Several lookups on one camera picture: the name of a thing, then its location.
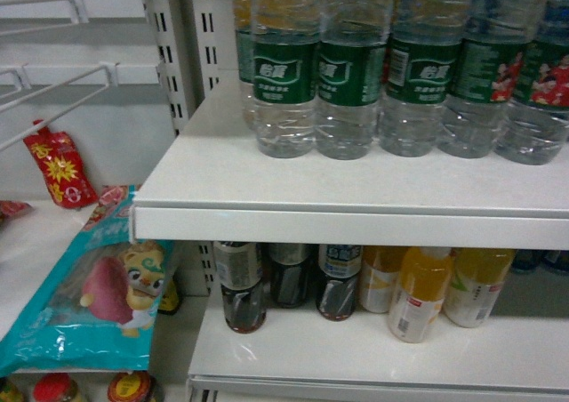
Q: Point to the white shelf board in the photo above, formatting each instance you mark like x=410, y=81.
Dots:
x=299, y=354
x=214, y=184

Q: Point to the water bottle green label left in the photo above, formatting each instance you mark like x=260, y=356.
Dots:
x=285, y=37

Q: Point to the water bottle green label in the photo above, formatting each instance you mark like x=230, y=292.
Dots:
x=285, y=37
x=353, y=41

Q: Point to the water bottle behind left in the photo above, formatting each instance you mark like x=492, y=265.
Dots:
x=244, y=50

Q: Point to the water bottle players label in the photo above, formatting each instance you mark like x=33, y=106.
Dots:
x=536, y=125
x=492, y=52

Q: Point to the white bottom shelf board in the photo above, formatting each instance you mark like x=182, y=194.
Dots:
x=299, y=354

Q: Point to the dark tea bottle middle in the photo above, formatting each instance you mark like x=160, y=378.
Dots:
x=290, y=271

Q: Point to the dark tea bottle left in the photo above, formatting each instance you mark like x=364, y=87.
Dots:
x=239, y=270

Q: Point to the dark oolong tea bottle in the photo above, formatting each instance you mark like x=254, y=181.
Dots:
x=339, y=266

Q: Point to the orange juice bottle back left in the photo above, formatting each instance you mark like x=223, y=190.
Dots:
x=380, y=268

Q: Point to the orange juice bottle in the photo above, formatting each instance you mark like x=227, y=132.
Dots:
x=380, y=268
x=420, y=292

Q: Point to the orange juice bottle front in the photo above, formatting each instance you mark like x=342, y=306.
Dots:
x=420, y=292

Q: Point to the white slotted upright right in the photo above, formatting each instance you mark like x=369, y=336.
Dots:
x=214, y=43

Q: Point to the white slotted upright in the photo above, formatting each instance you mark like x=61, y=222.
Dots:
x=166, y=19
x=214, y=43

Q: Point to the yellow juice bottle right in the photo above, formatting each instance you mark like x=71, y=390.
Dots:
x=479, y=275

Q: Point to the red sauce pouch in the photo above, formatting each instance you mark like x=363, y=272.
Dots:
x=62, y=167

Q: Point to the teal sweet potato noodle bag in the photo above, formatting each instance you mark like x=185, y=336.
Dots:
x=97, y=308

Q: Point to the white slotted upright left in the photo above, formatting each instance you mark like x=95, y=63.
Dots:
x=166, y=19

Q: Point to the jar red yellow lid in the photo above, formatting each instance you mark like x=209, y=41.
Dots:
x=137, y=386

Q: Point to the red snack packet left edge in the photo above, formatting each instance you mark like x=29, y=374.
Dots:
x=10, y=210

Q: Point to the jar red lid middle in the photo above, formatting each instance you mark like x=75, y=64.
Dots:
x=57, y=387

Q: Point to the jar yellow lid left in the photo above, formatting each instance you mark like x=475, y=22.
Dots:
x=9, y=392

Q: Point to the white wire hook lower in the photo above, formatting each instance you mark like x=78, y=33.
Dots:
x=110, y=79

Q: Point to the white wire hook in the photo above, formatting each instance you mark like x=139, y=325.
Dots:
x=77, y=15
x=110, y=79

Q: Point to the white wire hook upper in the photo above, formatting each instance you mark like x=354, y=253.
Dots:
x=77, y=15

